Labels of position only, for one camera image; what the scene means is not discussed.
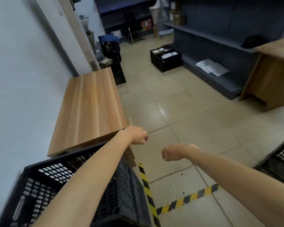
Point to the person's left hand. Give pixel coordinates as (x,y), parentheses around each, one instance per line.
(136,135)

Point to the small cardboard box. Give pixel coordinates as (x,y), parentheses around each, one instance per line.
(105,63)

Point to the dark blue shelf unit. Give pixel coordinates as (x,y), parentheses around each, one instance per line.
(113,11)

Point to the wooden desk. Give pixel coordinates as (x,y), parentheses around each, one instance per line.
(272,80)

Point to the person's left fingers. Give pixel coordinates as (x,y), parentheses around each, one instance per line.
(144,138)

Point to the black folding chair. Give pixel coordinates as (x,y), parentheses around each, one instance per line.
(132,23)

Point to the blue and black bag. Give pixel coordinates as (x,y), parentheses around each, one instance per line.
(110,48)

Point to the black crate with white packets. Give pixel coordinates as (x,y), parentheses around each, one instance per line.
(165,61)

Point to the black perforated plastic crate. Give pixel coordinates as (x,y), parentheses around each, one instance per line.
(280,163)

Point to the large black plastic crate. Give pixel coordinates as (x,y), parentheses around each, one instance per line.
(123,196)

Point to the metal hook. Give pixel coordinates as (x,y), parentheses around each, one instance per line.
(130,121)

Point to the light wooden table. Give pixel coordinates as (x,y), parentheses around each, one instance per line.
(90,108)

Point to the person's right forearm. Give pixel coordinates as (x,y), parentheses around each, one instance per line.
(239,179)

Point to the black cap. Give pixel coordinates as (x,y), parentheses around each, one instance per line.
(253,42)

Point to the white packets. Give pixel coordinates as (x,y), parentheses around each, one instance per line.
(211,67)

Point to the stack of cardboard boxes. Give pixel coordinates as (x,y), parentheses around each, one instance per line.
(177,14)

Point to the person's right hand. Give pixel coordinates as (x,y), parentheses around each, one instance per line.
(176,151)

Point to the person's left forearm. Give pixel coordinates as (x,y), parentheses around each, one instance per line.
(90,177)

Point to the dark grey shelf unit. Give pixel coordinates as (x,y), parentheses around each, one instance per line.
(213,23)

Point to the red printed box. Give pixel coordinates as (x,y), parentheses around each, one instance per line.
(146,24)

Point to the small black crate stack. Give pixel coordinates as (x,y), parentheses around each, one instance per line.
(118,73)

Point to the person's right fingers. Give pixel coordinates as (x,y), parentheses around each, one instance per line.
(165,154)

